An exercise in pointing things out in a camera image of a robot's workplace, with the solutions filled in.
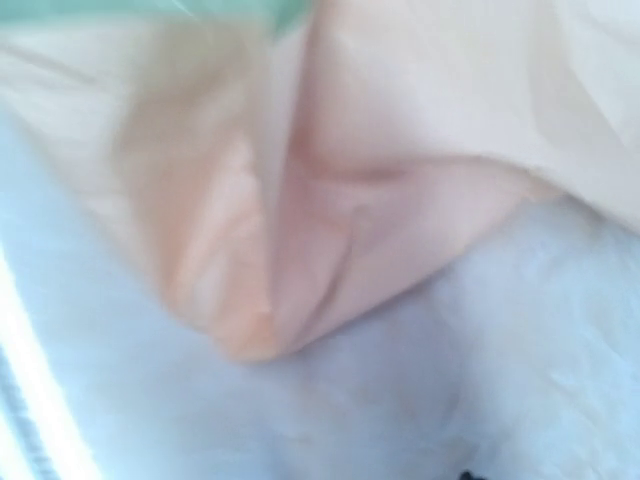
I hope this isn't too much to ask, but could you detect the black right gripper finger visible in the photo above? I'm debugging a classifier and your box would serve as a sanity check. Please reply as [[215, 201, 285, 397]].
[[458, 470, 483, 480]]

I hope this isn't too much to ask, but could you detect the green pink wrapping paper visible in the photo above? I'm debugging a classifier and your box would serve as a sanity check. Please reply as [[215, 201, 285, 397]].
[[1, 1, 639, 361]]

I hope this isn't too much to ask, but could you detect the aluminium front rail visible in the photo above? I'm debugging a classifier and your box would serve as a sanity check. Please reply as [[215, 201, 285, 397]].
[[1, 258, 102, 479]]

